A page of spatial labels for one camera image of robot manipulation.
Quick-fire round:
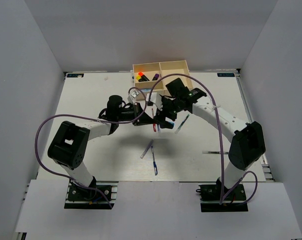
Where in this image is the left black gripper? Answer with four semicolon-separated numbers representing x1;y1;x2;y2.
116;102;155;126

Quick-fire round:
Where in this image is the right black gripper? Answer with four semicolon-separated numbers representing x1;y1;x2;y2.
154;94;182;129

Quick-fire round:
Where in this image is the green clear pen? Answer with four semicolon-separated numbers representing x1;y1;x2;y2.
174;114;190;134

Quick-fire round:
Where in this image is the yellow cap highlighter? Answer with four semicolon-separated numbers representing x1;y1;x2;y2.
137;76;144;82

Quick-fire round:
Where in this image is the orange cap highlighter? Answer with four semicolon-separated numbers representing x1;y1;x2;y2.
138;72;150;82

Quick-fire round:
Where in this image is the purple cap highlighter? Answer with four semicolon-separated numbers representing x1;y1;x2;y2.
152;73;160;81

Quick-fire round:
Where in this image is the blue grip pen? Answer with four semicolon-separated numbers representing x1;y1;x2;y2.
151;145;158;176

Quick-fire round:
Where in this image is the black clear pen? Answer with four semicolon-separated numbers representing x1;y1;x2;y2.
202;151;229;155

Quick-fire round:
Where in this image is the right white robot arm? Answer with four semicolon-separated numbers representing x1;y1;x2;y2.
147;78;266;200

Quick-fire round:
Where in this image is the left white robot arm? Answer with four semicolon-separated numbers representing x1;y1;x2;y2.
48;95;158;200

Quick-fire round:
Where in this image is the blue clear pen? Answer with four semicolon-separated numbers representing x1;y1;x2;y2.
156;124;161;137

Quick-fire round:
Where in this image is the red pen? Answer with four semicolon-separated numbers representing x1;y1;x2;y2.
151;108;157;133

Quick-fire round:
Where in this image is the purple clear pen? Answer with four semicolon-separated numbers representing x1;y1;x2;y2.
140;139;154;159

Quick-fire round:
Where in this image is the wooden compartment box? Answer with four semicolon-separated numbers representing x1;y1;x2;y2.
132;60;194;96

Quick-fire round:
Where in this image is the right table logo sticker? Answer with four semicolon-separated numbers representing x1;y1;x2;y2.
217;72;235;78

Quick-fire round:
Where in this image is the table logo sticker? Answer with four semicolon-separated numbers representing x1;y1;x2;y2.
66;73;84;78
217;72;235;78

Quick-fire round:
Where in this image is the left table logo sticker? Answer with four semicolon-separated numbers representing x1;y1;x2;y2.
66;73;84;78

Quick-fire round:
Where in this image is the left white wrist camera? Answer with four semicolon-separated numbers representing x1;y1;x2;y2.
127;89;139;104

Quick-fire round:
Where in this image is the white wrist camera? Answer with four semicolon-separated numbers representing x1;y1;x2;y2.
127;89;139;104
146;92;163;111

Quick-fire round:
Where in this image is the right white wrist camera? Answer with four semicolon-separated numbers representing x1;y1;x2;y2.
146;92;163;111

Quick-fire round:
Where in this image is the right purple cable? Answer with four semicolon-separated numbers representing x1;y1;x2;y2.
148;73;259;206

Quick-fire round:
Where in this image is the purple cable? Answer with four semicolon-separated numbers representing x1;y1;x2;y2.
34;87;148;209
148;73;259;206

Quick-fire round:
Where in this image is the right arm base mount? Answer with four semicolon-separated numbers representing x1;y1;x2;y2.
195;184;249;213

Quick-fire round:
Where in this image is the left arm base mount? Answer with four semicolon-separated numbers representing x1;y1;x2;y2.
64;182;118;210

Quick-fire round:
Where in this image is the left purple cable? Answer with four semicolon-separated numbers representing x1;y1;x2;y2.
34;87;148;209

